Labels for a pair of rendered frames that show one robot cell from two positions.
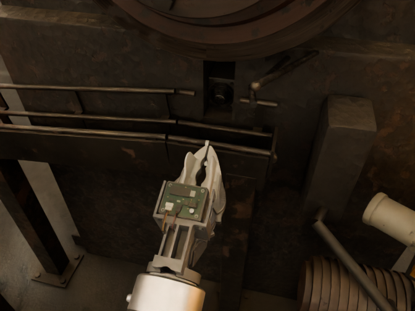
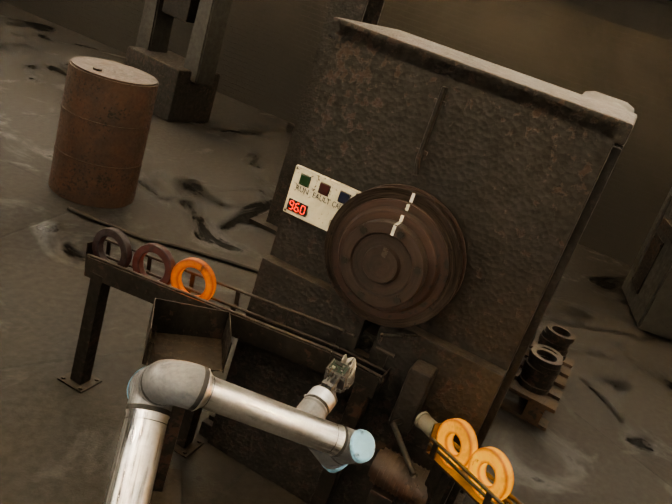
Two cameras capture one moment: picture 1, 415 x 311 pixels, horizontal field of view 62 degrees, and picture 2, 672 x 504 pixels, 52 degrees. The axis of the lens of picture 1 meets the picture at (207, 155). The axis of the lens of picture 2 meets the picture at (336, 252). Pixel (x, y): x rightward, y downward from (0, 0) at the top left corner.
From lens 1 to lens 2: 1.82 m
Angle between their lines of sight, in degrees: 22
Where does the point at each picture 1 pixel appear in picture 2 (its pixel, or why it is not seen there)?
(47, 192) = not seen: hidden behind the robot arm
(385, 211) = (424, 418)
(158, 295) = (321, 391)
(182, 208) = (338, 369)
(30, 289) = not seen: hidden behind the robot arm
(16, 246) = not seen: hidden behind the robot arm
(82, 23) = (312, 281)
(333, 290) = (389, 459)
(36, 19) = (289, 270)
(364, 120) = (427, 372)
